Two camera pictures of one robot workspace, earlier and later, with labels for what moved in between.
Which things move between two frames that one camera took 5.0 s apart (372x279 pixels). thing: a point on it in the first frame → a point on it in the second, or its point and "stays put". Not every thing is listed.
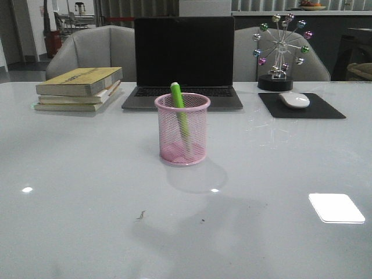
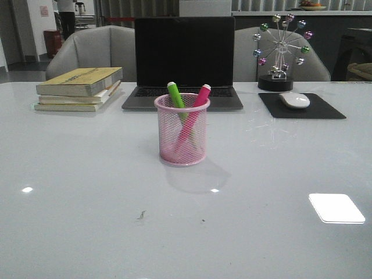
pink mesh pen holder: [182, 128] stays put
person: [47, 32] → [64, 13]
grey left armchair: [99, 46] stays put
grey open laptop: [196, 53] stays put
